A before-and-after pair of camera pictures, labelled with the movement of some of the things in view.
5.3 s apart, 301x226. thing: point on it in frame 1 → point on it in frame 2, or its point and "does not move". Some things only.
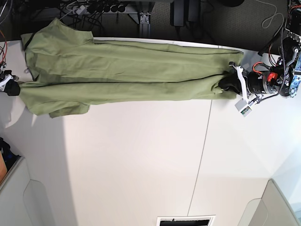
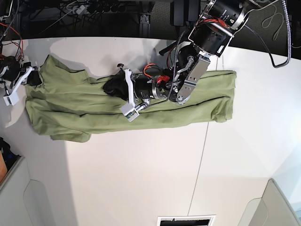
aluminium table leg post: x=145 y=26 does not move
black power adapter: x=177 y=13 does not move
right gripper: x=246 y=82 → x=141 y=88
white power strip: x=80 y=11 does not move
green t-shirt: x=68 y=71 → x=63 y=100
